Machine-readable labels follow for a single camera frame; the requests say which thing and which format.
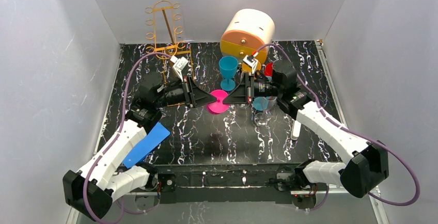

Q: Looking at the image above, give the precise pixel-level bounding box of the teal wine glass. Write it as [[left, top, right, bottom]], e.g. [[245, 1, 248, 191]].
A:
[[219, 56, 238, 91], [252, 96, 276, 111]]

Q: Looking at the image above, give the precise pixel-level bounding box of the red plastic wine glass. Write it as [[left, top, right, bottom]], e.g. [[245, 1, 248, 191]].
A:
[[264, 62, 273, 77]]

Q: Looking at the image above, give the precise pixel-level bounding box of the magenta plastic wine glass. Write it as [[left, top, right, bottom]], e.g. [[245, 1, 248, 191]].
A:
[[207, 89, 229, 115]]

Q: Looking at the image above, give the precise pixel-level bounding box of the clear wine glass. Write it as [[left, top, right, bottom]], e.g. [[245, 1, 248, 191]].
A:
[[254, 102, 276, 126], [239, 72, 250, 108]]

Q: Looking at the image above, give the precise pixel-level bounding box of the yellow plastic wine glass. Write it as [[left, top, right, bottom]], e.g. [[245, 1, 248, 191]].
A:
[[240, 62, 261, 77]]

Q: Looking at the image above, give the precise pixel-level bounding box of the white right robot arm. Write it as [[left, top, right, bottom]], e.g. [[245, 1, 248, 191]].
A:
[[223, 60, 389, 198]]

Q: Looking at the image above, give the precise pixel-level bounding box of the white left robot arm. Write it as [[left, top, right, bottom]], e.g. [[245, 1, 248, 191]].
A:
[[62, 72, 217, 221]]

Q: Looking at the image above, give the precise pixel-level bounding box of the blue flat card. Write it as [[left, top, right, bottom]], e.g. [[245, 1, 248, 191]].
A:
[[122, 123, 170, 168]]

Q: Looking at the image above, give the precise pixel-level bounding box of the white oblong remote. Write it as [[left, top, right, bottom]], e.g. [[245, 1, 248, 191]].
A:
[[291, 120, 301, 141]]

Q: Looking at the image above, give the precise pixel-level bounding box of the round pastel drawer cabinet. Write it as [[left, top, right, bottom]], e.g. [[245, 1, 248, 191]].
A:
[[220, 9, 275, 64]]

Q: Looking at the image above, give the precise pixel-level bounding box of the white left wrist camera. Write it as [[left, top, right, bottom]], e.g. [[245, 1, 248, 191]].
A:
[[170, 56, 189, 81]]

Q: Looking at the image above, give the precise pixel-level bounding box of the gold wire glass rack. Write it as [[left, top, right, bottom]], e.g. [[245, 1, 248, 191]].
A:
[[145, 0, 197, 107]]

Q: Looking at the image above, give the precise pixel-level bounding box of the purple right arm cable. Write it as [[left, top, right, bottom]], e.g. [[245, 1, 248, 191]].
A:
[[253, 43, 420, 206]]

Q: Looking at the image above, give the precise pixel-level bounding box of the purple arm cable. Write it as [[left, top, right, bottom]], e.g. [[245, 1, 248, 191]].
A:
[[83, 52, 175, 224], [253, 43, 420, 206]]

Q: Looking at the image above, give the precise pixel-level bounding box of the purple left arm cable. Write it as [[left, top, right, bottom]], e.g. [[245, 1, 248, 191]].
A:
[[83, 52, 175, 224]]

